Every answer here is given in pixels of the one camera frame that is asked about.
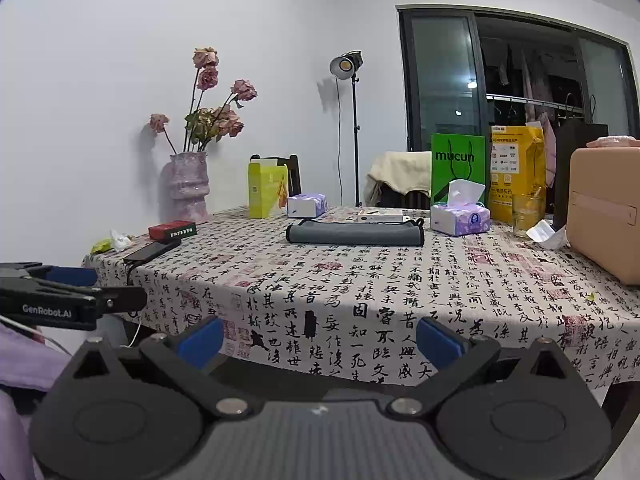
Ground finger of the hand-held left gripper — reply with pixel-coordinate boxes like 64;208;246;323
95;287;148;315
0;261;99;290

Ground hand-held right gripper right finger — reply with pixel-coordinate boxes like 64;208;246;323
390;317;568;421

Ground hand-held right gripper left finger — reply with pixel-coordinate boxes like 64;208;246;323
75;316;253;423

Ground grey pouch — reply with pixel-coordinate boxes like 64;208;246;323
286;219;426;247

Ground black phone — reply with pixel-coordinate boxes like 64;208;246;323
123;238;182;265

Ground purple clothing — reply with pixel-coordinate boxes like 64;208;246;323
0;320;71;480

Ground red flat box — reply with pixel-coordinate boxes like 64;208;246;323
148;221;197;241

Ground calligraphy printed tablecloth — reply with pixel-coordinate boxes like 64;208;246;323
82;205;640;401

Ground purple tissue pack with tissue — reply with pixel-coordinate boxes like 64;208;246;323
430;179;491;237

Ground pink ceramic vase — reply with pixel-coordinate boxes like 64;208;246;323
167;151;210;226

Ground flat white box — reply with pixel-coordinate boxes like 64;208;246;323
357;208;406;224

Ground white paper receipt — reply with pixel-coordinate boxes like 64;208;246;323
527;219;569;250

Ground clear glass cup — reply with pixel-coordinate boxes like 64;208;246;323
511;192;546;239

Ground yellow cardboard box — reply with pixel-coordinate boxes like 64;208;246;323
248;157;290;219

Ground cream blanket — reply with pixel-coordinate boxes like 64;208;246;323
363;151;433;206

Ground green paper bag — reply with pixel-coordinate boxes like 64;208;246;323
431;133;488;211

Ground yellow plastic bag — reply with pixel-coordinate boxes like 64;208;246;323
489;125;547;225

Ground dark wooden chair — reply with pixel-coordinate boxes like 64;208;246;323
250;154;302;198

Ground dried pink roses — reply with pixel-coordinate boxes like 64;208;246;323
149;47;258;155

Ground pink hard case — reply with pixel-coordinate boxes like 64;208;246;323
566;146;640;286

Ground black paper bag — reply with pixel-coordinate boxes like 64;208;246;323
552;122;609;231

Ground sliding glass door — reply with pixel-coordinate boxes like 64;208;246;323
397;5;640;161

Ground pink cloth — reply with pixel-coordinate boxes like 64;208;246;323
587;136;640;149

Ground hanging clothes on rack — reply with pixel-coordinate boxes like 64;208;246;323
480;42;586;126

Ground studio light on stand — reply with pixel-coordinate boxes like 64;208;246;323
329;50;364;207

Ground white cable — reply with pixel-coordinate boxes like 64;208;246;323
120;310;144;349

